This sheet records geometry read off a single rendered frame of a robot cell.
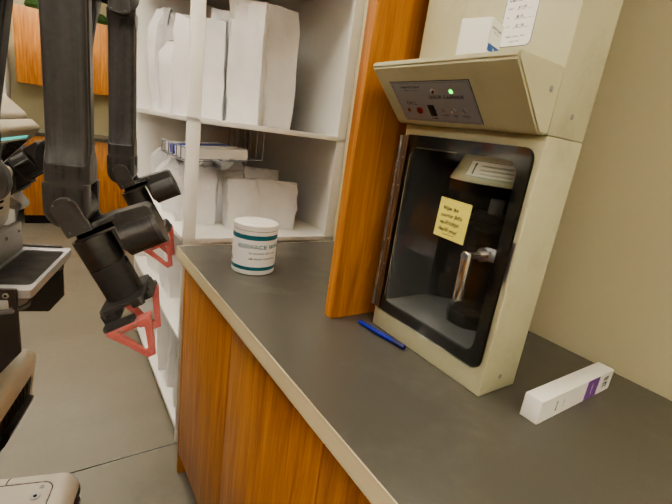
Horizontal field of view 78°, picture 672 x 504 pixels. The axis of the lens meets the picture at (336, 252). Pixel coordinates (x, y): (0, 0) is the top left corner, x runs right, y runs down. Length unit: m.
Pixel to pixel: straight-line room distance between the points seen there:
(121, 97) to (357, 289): 0.70
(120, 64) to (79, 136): 0.45
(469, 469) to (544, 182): 0.46
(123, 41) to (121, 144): 0.22
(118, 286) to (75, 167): 0.18
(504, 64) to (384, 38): 0.36
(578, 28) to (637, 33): 0.45
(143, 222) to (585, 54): 0.72
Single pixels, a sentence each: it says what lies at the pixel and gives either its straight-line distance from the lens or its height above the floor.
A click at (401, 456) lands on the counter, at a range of 0.67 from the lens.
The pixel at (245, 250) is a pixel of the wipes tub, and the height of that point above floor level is 1.01.
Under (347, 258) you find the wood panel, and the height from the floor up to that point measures 1.09.
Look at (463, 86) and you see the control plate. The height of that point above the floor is 1.47.
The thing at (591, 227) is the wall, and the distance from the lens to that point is 1.17.
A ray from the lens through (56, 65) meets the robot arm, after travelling 0.69.
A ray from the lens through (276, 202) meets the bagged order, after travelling 1.90.
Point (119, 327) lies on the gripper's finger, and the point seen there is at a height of 1.05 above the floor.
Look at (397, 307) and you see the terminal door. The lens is 0.94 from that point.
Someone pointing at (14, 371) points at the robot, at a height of 0.80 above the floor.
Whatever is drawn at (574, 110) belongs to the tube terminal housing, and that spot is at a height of 1.46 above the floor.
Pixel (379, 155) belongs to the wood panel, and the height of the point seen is 1.34.
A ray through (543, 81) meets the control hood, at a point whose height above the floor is 1.48.
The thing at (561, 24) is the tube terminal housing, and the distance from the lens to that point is 0.78.
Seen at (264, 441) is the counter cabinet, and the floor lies 0.70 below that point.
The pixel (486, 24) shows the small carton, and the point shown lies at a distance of 0.76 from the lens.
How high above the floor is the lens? 1.37
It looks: 16 degrees down
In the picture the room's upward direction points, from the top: 8 degrees clockwise
